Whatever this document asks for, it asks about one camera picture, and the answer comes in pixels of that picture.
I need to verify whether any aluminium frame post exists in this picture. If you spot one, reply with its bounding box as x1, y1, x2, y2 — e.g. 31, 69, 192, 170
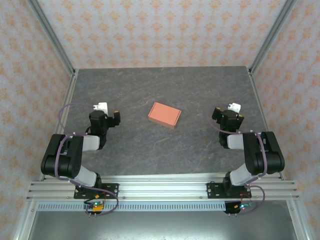
248, 0, 300, 76
26, 0, 77, 76

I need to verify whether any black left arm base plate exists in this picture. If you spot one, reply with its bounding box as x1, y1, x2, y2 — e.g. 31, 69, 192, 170
73, 183, 120, 200

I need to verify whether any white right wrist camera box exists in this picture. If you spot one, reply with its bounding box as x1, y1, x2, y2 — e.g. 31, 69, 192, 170
227, 102, 242, 113

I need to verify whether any aluminium mounting beam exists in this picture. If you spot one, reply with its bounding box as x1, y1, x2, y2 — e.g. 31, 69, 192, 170
26, 174, 300, 201

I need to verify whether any grey metal sheet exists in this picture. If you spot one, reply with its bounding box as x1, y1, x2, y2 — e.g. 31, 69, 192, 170
27, 209, 301, 240

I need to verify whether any aluminium table side rail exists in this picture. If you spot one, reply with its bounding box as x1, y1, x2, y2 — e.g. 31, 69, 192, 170
38, 69, 80, 182
247, 67, 286, 181

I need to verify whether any slotted grey cable duct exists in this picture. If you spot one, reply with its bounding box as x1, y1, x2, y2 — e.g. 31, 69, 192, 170
37, 201, 256, 212

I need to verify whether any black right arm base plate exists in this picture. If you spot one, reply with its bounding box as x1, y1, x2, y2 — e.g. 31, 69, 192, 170
206, 182, 252, 200

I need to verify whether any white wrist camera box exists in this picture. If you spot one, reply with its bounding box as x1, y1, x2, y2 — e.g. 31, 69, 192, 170
227, 102, 242, 113
93, 101, 109, 113

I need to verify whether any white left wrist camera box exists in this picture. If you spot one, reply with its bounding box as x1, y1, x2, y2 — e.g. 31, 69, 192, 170
93, 101, 109, 113

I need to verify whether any orange paper box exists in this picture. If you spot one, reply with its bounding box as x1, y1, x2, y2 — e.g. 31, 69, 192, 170
147, 101, 183, 130

